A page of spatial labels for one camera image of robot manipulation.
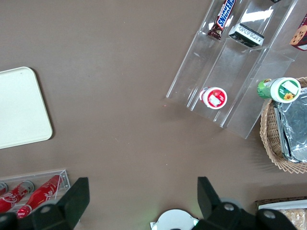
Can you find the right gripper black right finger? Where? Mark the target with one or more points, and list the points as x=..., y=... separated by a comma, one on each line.
x=206, y=196

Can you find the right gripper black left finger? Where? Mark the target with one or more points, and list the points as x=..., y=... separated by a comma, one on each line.
x=74, y=198

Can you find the white rectangular snack tray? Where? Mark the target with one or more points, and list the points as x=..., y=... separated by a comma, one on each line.
x=275, y=205

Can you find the light tan wicker basket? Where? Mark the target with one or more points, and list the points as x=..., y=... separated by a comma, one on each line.
x=271, y=139

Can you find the beige plastic tray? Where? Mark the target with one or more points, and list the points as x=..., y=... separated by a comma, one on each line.
x=21, y=107

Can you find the clear acrylic bottle rack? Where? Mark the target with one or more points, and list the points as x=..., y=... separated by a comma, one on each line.
x=64, y=178

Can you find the red cola bottle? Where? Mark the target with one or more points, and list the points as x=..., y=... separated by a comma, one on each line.
x=13, y=197
x=44, y=192
x=2, y=191

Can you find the snack box bottom right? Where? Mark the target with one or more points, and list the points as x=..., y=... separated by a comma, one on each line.
x=261, y=201

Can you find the large clear peanut snack bag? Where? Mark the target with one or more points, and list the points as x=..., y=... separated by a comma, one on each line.
x=296, y=216

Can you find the red capped yogurt bottle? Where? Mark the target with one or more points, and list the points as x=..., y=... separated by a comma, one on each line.
x=216, y=97

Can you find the foil wrapped package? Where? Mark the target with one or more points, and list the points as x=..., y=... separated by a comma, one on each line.
x=297, y=127
x=281, y=129

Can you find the clear acrylic stepped display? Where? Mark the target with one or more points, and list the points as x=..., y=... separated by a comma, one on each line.
x=227, y=72

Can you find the green yogurt bottle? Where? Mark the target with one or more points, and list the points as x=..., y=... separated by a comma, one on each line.
x=285, y=90

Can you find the brown table cover sheet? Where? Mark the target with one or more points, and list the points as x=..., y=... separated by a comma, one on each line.
x=120, y=72

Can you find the black and white snack bar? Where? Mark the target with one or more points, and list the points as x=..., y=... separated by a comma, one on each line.
x=247, y=34

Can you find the Snickers chocolate bar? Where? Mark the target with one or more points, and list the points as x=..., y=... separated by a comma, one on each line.
x=224, y=18

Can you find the red cookie box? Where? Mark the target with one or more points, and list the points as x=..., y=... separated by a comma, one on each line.
x=299, y=36

